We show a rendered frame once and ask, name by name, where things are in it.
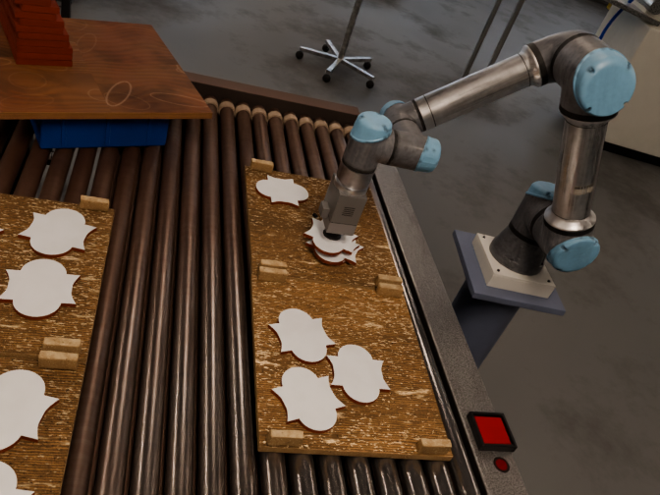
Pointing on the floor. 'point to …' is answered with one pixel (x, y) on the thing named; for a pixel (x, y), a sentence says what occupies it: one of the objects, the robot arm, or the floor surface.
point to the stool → (342, 52)
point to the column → (489, 302)
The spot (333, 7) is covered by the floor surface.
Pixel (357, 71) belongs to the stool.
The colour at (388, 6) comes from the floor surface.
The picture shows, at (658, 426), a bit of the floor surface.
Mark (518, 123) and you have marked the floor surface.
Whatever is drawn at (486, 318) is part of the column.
